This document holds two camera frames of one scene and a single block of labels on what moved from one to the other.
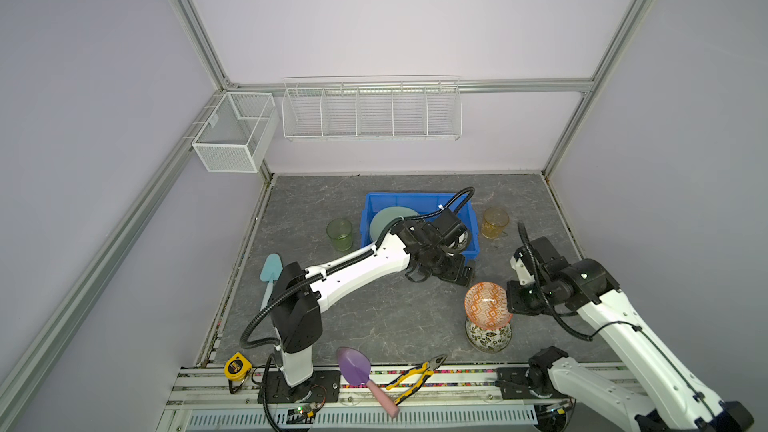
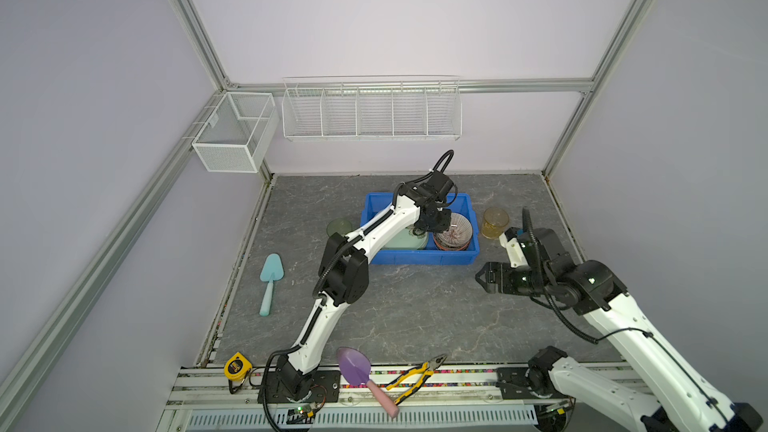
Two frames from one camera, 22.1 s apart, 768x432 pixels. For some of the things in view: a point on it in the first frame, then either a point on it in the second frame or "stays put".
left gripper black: x=455 y=272 to x=443 y=227
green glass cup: x=339 y=230 stays put
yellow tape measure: x=237 y=367 stays put
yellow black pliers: x=427 y=369 stays put
